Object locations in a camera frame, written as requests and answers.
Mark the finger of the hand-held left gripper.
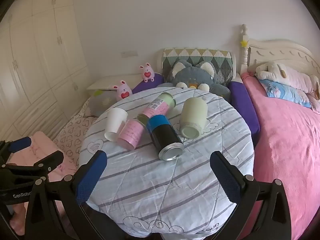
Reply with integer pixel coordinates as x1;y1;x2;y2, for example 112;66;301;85
0;136;32;158
0;151;65;181

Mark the cream wardrobe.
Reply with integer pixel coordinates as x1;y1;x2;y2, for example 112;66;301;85
0;0;92;144

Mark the pink fleece blanket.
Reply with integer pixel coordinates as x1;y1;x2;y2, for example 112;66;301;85
241;72;320;240

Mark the blue printed pillow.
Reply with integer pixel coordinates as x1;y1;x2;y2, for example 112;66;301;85
258;79;313;108

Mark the pale green cup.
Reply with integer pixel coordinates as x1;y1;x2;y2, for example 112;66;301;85
180;97;209;138

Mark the white paper cup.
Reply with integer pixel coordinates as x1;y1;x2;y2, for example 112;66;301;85
104;107;129;142

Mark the pink and green labelled cup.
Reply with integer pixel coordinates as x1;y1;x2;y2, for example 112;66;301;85
137;92;177;126

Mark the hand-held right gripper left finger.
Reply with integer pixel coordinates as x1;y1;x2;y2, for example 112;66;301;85
24;150;131;240

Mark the striped white quilt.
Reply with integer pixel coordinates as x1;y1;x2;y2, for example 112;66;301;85
78;86;256;240

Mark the heart print bed sheet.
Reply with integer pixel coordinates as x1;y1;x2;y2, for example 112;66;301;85
53;97;101;168

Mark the purple bed bumper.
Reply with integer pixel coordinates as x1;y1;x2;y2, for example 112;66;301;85
132;73;261;146

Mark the grey flower cushion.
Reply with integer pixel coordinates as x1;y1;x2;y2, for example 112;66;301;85
86;89;119;117

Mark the grey cat plush toy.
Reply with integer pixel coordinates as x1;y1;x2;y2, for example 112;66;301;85
157;60;232;103

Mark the diamond pattern cushion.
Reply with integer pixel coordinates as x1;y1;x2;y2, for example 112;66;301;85
161;48;237;87

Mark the black and blue metal cup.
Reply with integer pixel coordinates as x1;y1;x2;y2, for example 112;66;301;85
146;114;185;161

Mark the pink bunny toy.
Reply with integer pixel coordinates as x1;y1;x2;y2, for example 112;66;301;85
111;80;133;102
139;63;156;83

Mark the white nightstand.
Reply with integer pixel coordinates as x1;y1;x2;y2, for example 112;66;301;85
86;76;146;92

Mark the cream wooden headboard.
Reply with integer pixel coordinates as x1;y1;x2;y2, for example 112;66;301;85
239;24;320;78

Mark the pink printed cup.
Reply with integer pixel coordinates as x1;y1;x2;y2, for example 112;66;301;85
117;119;148;151

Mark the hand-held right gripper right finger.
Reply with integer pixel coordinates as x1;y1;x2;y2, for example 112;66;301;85
200;151;293;240

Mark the light pink folded cloth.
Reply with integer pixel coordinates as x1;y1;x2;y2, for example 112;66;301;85
7;130;78;183

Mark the white and pink plush dog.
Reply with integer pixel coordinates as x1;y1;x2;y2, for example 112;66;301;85
255;62;320;101

